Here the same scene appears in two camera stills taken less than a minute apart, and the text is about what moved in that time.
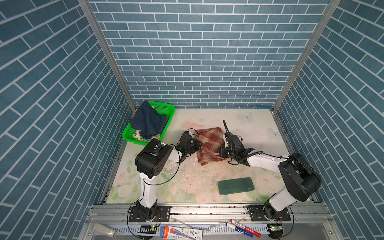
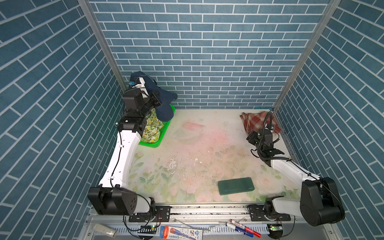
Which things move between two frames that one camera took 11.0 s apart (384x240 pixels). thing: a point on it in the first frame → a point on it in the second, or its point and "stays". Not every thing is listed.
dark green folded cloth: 230,186 stays
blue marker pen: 239,229 stays
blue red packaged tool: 178,233 stays
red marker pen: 246,228 stays
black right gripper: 221,152 → 252,136
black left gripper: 196,146 → 154,100
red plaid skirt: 212,139 → 252,122
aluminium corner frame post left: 88,10 stays
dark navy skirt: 146,119 → 164,111
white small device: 105,230 stays
